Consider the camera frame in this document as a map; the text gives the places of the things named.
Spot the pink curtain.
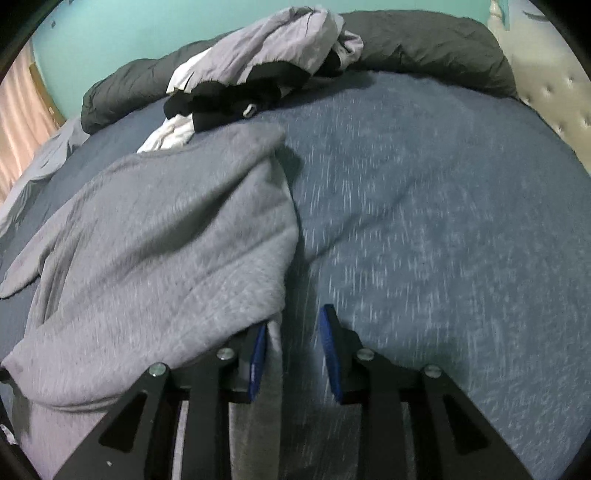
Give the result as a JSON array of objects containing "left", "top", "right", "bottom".
[{"left": 0, "top": 39, "right": 68, "bottom": 205}]

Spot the grey knit sweater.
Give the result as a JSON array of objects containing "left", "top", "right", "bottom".
[{"left": 0, "top": 122, "right": 302, "bottom": 480}]

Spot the dark grey duvet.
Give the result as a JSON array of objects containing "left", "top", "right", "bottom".
[{"left": 81, "top": 10, "right": 520, "bottom": 136}]

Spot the light grey jacket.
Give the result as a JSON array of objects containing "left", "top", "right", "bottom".
[{"left": 166, "top": 6, "right": 365, "bottom": 96}]

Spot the wooden window frame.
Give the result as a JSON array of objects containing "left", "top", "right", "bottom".
[{"left": 28, "top": 62, "right": 68, "bottom": 126}]

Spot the black garment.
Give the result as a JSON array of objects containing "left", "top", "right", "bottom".
[{"left": 163, "top": 62, "right": 311, "bottom": 133}]

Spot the light blue sheet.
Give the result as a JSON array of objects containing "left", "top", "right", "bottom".
[{"left": 0, "top": 117, "right": 92, "bottom": 241}]

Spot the blue patterned bed sheet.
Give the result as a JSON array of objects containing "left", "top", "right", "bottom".
[{"left": 0, "top": 69, "right": 591, "bottom": 480}]

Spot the white shirt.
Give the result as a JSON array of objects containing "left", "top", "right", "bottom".
[{"left": 137, "top": 113, "right": 195, "bottom": 154}]

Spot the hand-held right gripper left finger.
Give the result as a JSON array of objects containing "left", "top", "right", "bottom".
[{"left": 53, "top": 322, "right": 269, "bottom": 480}]

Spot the white bed headboard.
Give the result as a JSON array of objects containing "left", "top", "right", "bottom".
[{"left": 486, "top": 0, "right": 591, "bottom": 175}]

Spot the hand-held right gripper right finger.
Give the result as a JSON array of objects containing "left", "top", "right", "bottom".
[{"left": 318, "top": 304, "right": 532, "bottom": 480}]

